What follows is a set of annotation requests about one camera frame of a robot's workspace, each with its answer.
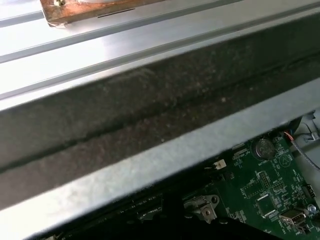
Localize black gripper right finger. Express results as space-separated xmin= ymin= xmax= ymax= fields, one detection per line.
xmin=172 ymin=192 xmax=276 ymax=240

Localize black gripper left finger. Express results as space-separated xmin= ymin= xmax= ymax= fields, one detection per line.
xmin=82 ymin=192 xmax=173 ymax=240

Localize CPU socket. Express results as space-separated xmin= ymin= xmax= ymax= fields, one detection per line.
xmin=183 ymin=193 xmax=221 ymax=225

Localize RAM slot white clips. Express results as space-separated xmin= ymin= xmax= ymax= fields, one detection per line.
xmin=159 ymin=159 xmax=228 ymax=198

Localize green motherboard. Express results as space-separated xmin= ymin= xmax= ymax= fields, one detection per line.
xmin=182 ymin=136 xmax=320 ymax=240

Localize silver internal USB port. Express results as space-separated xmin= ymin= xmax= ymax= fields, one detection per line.
xmin=279 ymin=209 xmax=308 ymax=230

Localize coin cell battery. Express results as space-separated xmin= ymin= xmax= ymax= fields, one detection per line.
xmin=254 ymin=138 xmax=276 ymax=159

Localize black PC case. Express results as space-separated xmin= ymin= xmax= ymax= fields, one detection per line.
xmin=0 ymin=7 xmax=320 ymax=240

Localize thin grey wire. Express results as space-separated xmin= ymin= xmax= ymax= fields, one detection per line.
xmin=283 ymin=131 xmax=320 ymax=173

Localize brown square base plate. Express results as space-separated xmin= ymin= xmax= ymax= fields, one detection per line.
xmin=39 ymin=0 xmax=162 ymax=29

